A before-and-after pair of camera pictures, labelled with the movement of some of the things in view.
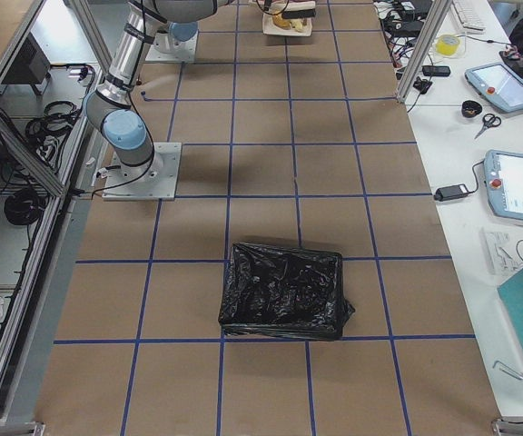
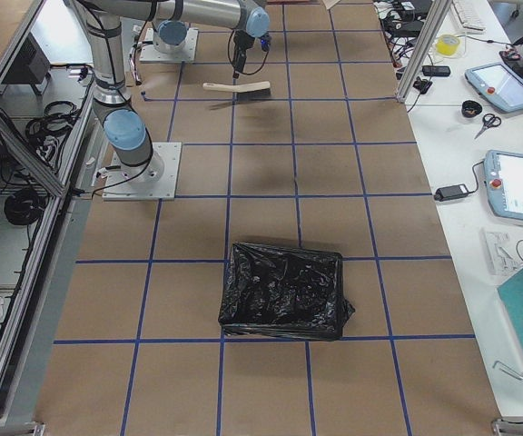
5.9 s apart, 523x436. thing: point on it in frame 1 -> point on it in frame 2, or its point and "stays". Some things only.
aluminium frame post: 436,18 stays
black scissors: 489,120 stays
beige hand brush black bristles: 291,9 -> 256,90
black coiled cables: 23,206 stays
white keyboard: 470,15 stays
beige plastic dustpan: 270,28 -> 329,4
